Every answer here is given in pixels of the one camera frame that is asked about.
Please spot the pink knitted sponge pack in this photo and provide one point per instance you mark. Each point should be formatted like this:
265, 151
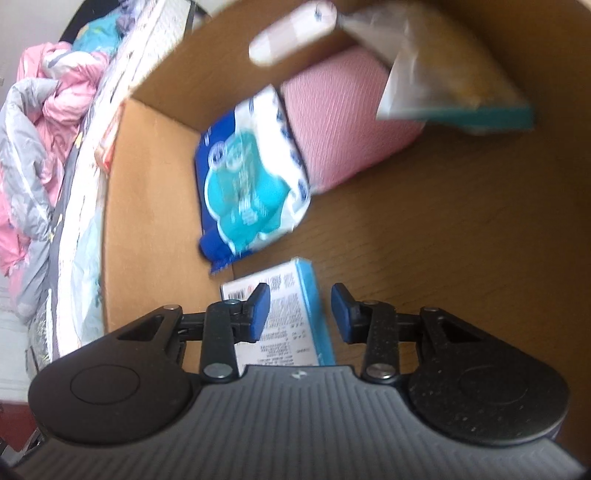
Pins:
344, 131

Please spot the red tissue packet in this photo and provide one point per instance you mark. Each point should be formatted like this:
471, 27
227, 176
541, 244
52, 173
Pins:
107, 150

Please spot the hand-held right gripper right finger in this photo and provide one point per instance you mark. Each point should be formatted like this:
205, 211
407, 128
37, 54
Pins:
341, 314

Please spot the pink and grey quilt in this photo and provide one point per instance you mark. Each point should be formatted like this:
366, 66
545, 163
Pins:
32, 138

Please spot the teal and purple clothes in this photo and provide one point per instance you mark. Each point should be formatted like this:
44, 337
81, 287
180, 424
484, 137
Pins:
99, 30

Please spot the clear packet of yellow cloths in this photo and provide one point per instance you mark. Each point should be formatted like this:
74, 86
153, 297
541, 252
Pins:
461, 69

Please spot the white cylindrical bottle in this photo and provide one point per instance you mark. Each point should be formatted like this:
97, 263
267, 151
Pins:
291, 34

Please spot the blue wet wipes pack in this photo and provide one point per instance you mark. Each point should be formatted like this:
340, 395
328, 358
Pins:
249, 184

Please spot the white plastic bag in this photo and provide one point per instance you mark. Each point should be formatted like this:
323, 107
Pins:
87, 286

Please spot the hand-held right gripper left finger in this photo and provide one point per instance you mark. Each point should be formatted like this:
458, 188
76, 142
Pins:
260, 314

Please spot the blue and white box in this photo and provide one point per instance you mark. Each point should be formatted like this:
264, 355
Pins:
291, 323

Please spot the large cardboard box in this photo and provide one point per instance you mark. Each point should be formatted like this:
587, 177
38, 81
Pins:
461, 230

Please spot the dark grey floral blanket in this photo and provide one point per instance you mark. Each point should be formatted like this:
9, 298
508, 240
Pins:
55, 240

